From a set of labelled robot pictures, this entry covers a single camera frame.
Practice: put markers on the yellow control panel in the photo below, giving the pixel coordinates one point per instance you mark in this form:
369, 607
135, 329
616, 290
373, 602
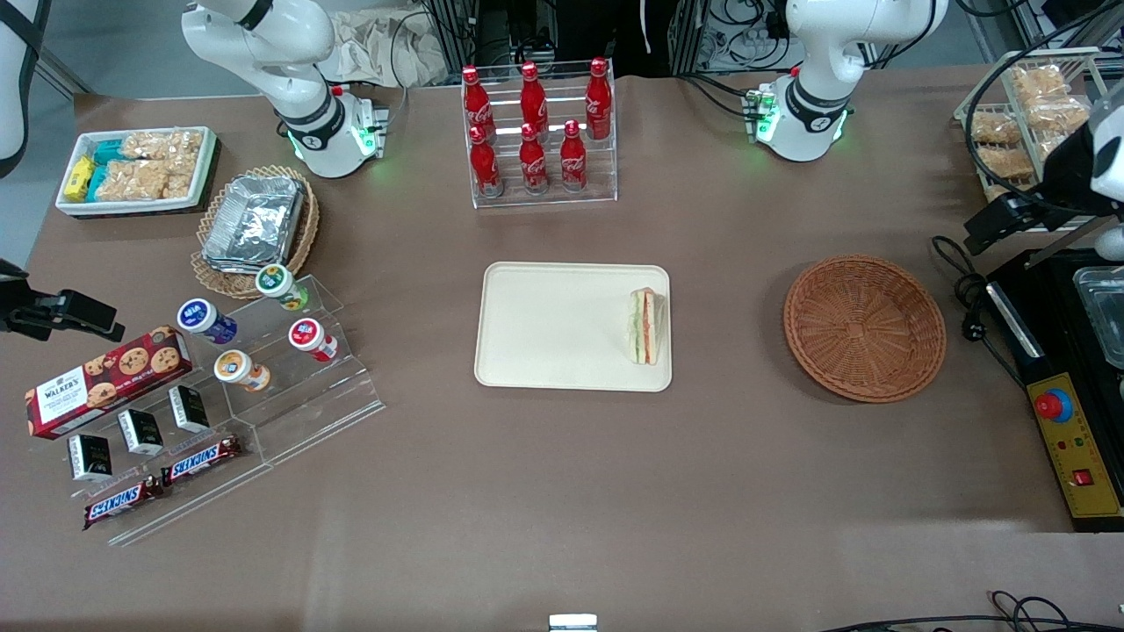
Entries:
1084, 439

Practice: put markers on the black table appliance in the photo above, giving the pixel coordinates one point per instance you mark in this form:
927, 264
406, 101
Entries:
1049, 325

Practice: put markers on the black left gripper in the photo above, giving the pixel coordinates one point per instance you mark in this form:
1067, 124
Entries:
1063, 179

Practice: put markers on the yellow snack pack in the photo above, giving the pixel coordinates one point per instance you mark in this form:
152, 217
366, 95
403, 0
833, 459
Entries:
79, 178

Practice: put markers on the purple gum bottle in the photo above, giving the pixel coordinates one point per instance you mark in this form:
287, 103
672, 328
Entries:
200, 318

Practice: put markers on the beige crumpled cloth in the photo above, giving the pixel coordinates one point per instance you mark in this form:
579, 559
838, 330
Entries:
386, 48

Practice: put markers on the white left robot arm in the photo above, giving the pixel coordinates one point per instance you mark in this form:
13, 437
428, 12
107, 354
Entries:
834, 79

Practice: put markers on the clear acrylic stepped display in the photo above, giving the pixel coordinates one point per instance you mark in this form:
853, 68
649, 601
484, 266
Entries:
307, 408

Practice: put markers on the cream plastic tray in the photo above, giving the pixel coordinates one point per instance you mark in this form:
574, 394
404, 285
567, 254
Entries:
553, 329

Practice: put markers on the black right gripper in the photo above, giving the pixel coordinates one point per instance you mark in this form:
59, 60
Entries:
19, 313

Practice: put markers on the Snickers bar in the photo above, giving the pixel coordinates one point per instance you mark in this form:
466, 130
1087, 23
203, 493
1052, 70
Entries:
123, 502
202, 460

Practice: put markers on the triangular sandwich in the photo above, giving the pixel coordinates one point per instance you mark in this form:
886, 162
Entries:
647, 326

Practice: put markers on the red Walkers cookie box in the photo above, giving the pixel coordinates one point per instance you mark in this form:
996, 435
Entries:
97, 386

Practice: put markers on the aluminium foil container stack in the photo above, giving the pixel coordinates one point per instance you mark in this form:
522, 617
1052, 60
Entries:
255, 219

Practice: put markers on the red gum bottle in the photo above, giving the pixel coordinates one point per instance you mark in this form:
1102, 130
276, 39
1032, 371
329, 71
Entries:
307, 335

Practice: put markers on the clear metal food container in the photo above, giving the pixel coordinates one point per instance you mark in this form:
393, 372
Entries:
1105, 316

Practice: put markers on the red cola bottle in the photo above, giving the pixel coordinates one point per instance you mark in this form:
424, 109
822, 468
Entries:
485, 167
599, 101
477, 101
533, 162
533, 95
572, 160

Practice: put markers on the white rectangular snack tray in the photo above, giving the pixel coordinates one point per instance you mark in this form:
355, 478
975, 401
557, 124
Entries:
206, 167

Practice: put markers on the green gum bottle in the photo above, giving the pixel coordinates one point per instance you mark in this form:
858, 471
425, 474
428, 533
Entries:
277, 283

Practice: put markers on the rice cracker bag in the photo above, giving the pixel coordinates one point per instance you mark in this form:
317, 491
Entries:
994, 129
132, 180
1036, 81
1005, 162
162, 145
1058, 114

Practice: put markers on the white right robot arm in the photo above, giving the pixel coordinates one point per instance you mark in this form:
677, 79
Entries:
299, 79

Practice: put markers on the light wicker basket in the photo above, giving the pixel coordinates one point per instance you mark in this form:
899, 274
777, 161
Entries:
303, 237

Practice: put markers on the small black box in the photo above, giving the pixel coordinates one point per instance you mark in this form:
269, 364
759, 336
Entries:
90, 458
140, 432
189, 409

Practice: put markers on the clear acrylic bottle rack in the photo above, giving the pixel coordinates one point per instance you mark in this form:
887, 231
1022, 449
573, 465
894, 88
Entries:
601, 175

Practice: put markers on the orange gum bottle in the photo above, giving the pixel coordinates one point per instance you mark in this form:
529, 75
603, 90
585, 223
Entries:
235, 367

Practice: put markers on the red emergency stop button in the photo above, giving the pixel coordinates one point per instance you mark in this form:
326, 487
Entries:
1053, 405

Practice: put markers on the teal snack pack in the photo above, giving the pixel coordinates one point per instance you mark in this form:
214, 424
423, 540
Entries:
97, 182
109, 151

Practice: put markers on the brown wicker basket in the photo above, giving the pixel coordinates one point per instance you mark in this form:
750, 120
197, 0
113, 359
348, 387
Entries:
865, 329

